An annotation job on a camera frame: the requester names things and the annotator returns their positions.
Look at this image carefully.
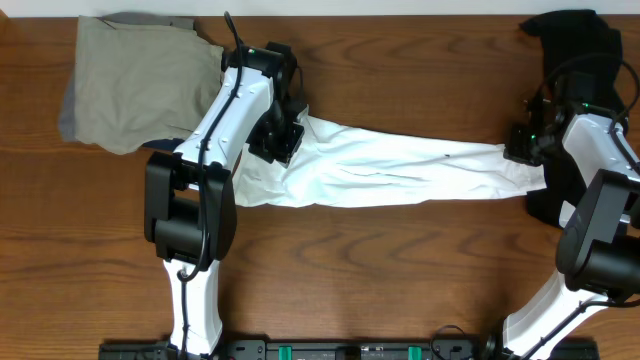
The white printed t-shirt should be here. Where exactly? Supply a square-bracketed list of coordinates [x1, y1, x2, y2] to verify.
[233, 116, 546, 208]

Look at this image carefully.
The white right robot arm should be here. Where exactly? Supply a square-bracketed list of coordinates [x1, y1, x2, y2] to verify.
[484, 102, 639, 359]

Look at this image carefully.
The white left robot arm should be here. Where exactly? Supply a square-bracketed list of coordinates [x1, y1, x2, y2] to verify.
[144, 42, 308, 359]

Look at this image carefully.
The black logo t-shirt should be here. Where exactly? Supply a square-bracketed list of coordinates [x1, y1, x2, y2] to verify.
[520, 10, 626, 227]

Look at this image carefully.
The dark blue folded garment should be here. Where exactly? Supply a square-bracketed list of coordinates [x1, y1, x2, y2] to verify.
[142, 51, 238, 154]

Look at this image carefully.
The khaki folded garment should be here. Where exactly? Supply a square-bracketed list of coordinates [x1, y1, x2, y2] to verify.
[73, 16, 223, 155]

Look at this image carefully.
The grey folded garment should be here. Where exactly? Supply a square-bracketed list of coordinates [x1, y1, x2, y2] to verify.
[58, 12, 195, 142]

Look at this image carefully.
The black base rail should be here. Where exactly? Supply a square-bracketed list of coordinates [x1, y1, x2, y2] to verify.
[97, 324, 601, 360]

